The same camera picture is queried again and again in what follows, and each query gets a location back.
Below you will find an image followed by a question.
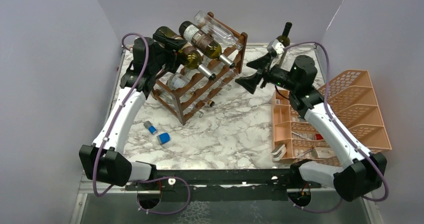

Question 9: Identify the orange plastic compartment tray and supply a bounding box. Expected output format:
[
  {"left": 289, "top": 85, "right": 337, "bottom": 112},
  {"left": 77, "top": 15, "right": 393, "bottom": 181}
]
[{"left": 271, "top": 90, "right": 329, "bottom": 163}]

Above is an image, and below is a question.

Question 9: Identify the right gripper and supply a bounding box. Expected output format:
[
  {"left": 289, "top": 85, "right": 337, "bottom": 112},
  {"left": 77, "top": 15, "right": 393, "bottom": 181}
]
[{"left": 234, "top": 53, "right": 298, "bottom": 95}]

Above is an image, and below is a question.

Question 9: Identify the brown wooden wine rack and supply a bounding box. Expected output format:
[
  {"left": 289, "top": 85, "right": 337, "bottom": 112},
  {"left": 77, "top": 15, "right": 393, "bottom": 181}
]
[{"left": 152, "top": 11, "right": 248, "bottom": 125}]

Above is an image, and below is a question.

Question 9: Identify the green wine bottle silver cap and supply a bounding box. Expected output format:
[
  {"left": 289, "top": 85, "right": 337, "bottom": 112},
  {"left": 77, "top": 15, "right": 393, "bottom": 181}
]
[{"left": 155, "top": 26, "right": 216, "bottom": 80}]

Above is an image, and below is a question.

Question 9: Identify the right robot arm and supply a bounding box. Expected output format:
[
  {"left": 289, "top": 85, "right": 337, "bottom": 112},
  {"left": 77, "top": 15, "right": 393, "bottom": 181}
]
[{"left": 235, "top": 54, "right": 389, "bottom": 202}]

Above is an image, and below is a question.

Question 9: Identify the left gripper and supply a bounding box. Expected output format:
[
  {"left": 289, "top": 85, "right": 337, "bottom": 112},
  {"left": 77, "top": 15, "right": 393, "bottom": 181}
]
[{"left": 149, "top": 34, "right": 188, "bottom": 74}]

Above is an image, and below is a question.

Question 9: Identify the clear bottle lower rack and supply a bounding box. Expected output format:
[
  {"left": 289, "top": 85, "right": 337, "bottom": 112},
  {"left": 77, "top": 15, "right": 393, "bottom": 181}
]
[{"left": 166, "top": 73, "right": 232, "bottom": 91}]

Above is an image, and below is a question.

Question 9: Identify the orange plastic file organizer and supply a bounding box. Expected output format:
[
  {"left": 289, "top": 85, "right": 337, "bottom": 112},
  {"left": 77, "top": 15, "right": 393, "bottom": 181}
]
[{"left": 324, "top": 70, "right": 392, "bottom": 168}]

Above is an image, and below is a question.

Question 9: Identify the green wine bottle black cap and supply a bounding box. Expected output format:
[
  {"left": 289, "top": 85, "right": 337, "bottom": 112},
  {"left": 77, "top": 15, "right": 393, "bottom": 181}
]
[{"left": 277, "top": 22, "right": 292, "bottom": 67}]

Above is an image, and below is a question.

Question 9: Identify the blue grey sharpener block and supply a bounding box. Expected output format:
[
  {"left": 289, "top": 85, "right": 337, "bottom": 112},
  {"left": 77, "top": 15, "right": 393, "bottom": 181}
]
[{"left": 157, "top": 133, "right": 171, "bottom": 145}]

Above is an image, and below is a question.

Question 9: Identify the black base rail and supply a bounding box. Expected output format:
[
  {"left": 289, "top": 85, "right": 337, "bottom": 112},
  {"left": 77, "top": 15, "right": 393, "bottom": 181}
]
[{"left": 125, "top": 169, "right": 321, "bottom": 202}]

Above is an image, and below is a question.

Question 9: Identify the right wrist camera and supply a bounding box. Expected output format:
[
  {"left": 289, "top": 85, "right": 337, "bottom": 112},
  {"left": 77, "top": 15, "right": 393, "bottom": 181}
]
[{"left": 267, "top": 39, "right": 284, "bottom": 58}]

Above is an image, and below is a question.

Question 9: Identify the cork bottle end lower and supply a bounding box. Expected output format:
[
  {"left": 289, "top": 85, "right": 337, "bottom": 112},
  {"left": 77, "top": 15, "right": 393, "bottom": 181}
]
[{"left": 207, "top": 100, "right": 215, "bottom": 107}]

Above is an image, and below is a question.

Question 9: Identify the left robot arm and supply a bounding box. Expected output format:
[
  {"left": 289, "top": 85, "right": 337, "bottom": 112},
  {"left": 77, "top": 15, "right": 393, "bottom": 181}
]
[{"left": 78, "top": 34, "right": 187, "bottom": 190}]

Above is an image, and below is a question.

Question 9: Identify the green wine bottle white label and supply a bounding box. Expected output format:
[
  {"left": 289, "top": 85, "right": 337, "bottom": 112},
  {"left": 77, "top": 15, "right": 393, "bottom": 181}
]
[{"left": 178, "top": 20, "right": 235, "bottom": 68}]

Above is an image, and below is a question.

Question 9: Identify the small blue grey cap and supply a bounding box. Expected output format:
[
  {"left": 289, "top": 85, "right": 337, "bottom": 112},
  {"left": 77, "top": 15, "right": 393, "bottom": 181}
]
[{"left": 143, "top": 121, "right": 157, "bottom": 135}]

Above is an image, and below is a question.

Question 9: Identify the white box in tray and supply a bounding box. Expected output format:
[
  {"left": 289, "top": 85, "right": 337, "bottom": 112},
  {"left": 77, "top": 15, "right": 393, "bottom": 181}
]
[{"left": 312, "top": 147, "right": 336, "bottom": 159}]

